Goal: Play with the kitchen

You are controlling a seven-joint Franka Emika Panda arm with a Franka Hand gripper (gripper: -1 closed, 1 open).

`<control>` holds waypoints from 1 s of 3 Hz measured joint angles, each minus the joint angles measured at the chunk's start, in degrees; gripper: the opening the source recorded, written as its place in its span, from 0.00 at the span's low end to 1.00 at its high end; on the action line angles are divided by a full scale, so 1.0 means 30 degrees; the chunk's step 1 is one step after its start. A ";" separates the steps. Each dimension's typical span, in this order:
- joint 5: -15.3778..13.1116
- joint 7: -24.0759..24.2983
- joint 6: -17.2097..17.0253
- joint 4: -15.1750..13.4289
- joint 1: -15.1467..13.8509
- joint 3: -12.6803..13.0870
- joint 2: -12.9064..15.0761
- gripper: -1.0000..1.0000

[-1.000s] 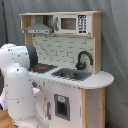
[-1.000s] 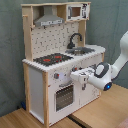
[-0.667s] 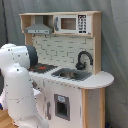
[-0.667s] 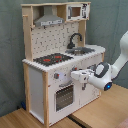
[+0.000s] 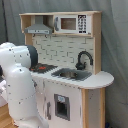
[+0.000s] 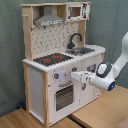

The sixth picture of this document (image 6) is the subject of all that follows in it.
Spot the left stove knob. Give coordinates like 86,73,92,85
54,73,60,79

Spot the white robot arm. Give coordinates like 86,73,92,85
71,32,128,91

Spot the grey range hood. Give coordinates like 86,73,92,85
35,6,64,27

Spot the white cabinet door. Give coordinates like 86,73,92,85
78,55,103,108

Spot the toy microwave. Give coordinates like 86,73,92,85
66,3,90,21

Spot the black toy stovetop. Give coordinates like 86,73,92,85
34,53,71,66

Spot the wooden toy kitchen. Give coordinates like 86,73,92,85
22,2,105,127

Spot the stove knob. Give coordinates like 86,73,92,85
54,73,60,79
72,66,78,72

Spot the grey ice dispenser panel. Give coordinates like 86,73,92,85
87,64,96,72

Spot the grey toy sink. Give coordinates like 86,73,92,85
66,47,94,56

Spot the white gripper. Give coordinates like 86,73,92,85
71,71,92,83

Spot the white oven door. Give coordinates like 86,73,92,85
49,81,79,125

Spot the right stove knob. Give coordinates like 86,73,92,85
72,66,78,72

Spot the black toy faucet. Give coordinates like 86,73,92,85
67,33,83,49

